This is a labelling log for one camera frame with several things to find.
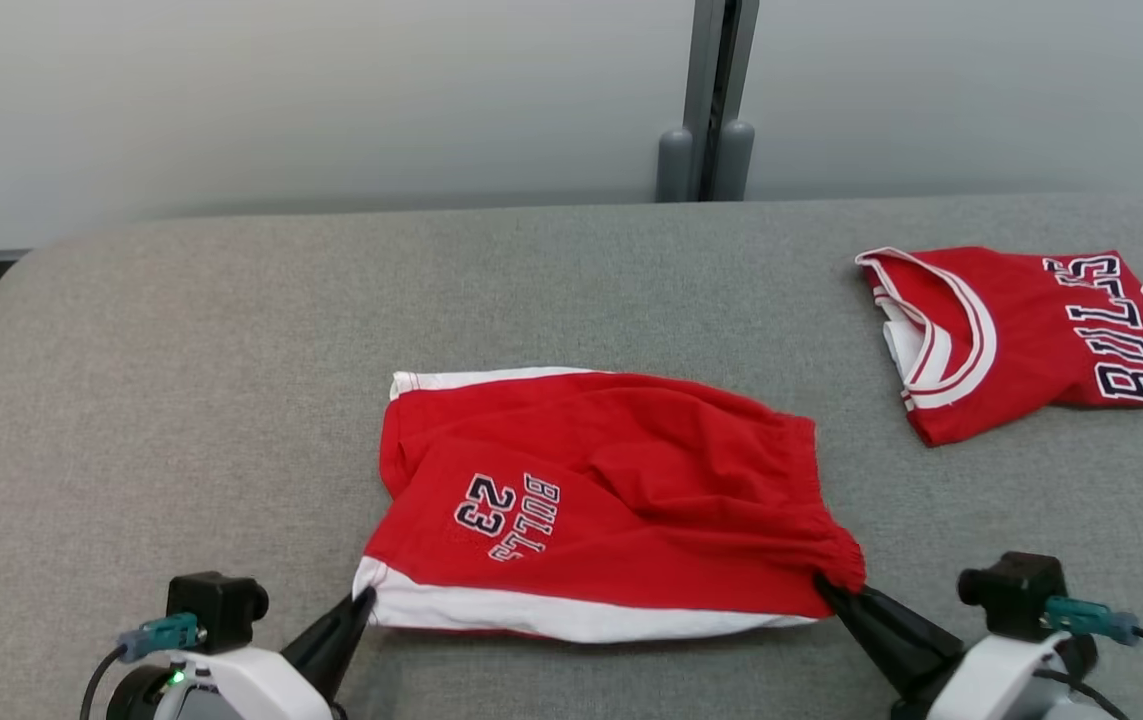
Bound black cable with teal plug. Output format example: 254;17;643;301
79;613;207;720
1041;595;1143;693

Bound grey cylindrical post cap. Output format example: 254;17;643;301
655;127;695;204
712;120;756;202

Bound grey metal partition post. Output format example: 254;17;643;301
683;0;760;203

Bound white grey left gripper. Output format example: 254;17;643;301
153;587;378;720

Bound red white Bulls jersey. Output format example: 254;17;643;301
854;245;1143;449

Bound red white Bulls shorts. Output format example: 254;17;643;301
351;366;868;645

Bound grey fabric sofa surface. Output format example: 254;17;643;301
0;193;1143;720

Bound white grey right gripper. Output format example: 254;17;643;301
814;576;1117;720

